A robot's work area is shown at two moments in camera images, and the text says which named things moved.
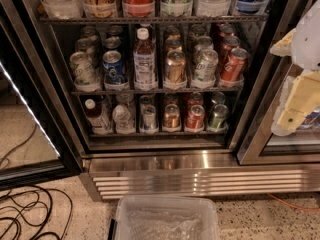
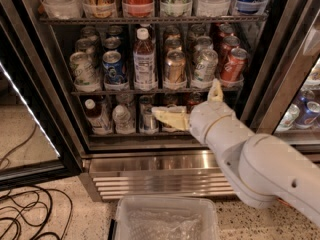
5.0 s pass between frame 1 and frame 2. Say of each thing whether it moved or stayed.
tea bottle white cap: stayed
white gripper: moved
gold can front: stayed
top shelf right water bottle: stayed
